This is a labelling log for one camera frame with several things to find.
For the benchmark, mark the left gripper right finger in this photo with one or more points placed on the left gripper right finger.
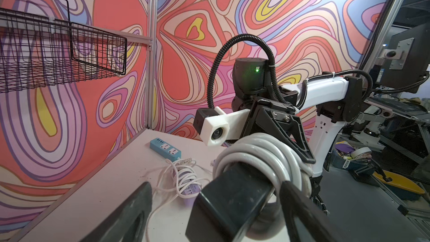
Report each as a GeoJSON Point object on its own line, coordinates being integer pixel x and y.
{"type": "Point", "coordinates": [303, 219]}

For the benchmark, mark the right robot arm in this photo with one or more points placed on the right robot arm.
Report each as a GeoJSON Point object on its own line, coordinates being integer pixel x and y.
{"type": "Point", "coordinates": [307, 117]}

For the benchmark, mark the black wire basket back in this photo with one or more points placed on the black wire basket back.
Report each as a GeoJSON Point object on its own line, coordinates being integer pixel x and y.
{"type": "Point", "coordinates": [53, 42]}

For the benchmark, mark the purple power strip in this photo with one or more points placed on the purple power strip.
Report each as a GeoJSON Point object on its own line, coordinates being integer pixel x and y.
{"type": "Point", "coordinates": [189, 183]}

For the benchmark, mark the black power strip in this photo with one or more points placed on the black power strip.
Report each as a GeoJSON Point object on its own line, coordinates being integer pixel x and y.
{"type": "Point", "coordinates": [235, 204]}

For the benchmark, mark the blue power strip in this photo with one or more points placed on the blue power strip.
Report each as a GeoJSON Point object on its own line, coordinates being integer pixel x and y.
{"type": "Point", "coordinates": [168, 181]}

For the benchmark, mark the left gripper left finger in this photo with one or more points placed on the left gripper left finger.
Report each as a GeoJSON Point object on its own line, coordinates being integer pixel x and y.
{"type": "Point", "coordinates": [128, 221]}

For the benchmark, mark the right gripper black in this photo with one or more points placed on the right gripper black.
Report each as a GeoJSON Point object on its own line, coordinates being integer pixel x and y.
{"type": "Point", "coordinates": [276, 119]}

